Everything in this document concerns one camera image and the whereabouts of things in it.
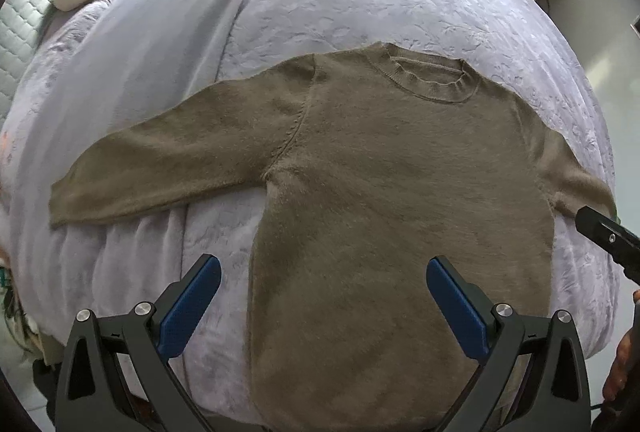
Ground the light grey fleece blanket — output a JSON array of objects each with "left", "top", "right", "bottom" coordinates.
[{"left": 1, "top": 0, "right": 258, "bottom": 342}]

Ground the person's right hand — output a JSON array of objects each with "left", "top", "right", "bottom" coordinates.
[{"left": 602, "top": 290, "right": 639, "bottom": 402}]

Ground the olive brown knit sweater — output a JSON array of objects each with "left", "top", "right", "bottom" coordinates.
[{"left": 50, "top": 44, "right": 616, "bottom": 431}]

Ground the lavender embossed bed cover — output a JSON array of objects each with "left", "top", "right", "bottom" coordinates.
[{"left": 0, "top": 0, "right": 624, "bottom": 428}]

